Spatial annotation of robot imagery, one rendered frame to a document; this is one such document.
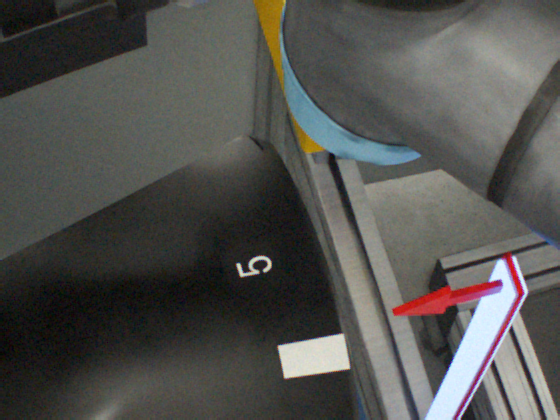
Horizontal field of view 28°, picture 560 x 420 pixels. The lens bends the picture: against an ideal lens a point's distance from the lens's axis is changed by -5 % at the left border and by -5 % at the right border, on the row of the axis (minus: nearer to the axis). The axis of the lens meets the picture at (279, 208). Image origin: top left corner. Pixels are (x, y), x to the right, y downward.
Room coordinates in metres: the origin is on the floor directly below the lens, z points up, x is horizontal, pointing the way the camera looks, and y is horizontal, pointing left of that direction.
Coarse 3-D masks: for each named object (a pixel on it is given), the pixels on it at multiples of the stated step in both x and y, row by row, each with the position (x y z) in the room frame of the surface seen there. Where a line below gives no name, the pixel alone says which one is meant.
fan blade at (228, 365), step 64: (192, 192) 0.29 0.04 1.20; (256, 192) 0.29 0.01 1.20; (64, 256) 0.25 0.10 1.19; (128, 256) 0.26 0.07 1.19; (192, 256) 0.26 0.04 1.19; (320, 256) 0.26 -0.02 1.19; (0, 320) 0.22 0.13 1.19; (64, 320) 0.22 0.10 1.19; (128, 320) 0.22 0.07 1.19; (192, 320) 0.23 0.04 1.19; (256, 320) 0.23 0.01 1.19; (320, 320) 0.23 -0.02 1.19; (0, 384) 0.18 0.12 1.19; (64, 384) 0.19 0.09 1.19; (128, 384) 0.19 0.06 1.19; (192, 384) 0.20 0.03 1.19; (256, 384) 0.20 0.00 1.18; (320, 384) 0.20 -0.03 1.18
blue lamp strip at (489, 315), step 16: (496, 272) 0.27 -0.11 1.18; (512, 288) 0.26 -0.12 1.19; (480, 304) 0.27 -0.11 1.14; (496, 304) 0.26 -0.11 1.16; (480, 320) 0.27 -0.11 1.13; (496, 320) 0.25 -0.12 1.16; (464, 336) 0.27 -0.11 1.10; (480, 336) 0.26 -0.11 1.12; (464, 352) 0.27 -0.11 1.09; (480, 352) 0.25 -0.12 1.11; (464, 368) 0.26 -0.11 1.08; (448, 384) 0.27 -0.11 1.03; (464, 384) 0.25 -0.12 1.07; (448, 400) 0.26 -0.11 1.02; (432, 416) 0.27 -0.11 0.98; (448, 416) 0.25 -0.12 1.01
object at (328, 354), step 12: (336, 336) 0.23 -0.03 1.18; (288, 348) 0.22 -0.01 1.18; (300, 348) 0.22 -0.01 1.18; (312, 348) 0.22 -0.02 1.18; (324, 348) 0.22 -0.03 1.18; (336, 348) 0.22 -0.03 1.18; (288, 360) 0.21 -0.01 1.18; (300, 360) 0.21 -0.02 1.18; (312, 360) 0.22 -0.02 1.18; (324, 360) 0.22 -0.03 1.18; (336, 360) 0.22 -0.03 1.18; (348, 360) 0.22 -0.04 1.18; (288, 372) 0.21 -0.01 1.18; (300, 372) 0.21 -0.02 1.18; (312, 372) 0.21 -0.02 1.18; (324, 372) 0.21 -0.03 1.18
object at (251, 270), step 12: (240, 252) 0.26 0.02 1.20; (252, 252) 0.26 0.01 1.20; (264, 252) 0.26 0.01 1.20; (276, 252) 0.26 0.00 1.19; (228, 264) 0.26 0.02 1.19; (240, 264) 0.26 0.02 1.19; (252, 264) 0.26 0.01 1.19; (264, 264) 0.26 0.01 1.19; (276, 264) 0.26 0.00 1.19; (228, 276) 0.25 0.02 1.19; (240, 276) 0.25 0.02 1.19; (252, 276) 0.25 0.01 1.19; (264, 276) 0.25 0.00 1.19; (276, 276) 0.25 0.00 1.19; (240, 288) 0.24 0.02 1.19; (252, 288) 0.25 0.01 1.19
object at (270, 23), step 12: (264, 0) 0.57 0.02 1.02; (276, 0) 0.54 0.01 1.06; (264, 12) 0.57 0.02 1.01; (276, 12) 0.54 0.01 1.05; (264, 24) 0.56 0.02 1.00; (276, 24) 0.53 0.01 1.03; (276, 36) 0.53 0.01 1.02; (276, 48) 0.53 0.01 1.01; (276, 60) 0.53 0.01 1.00; (300, 132) 0.47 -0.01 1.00; (312, 144) 0.46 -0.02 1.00
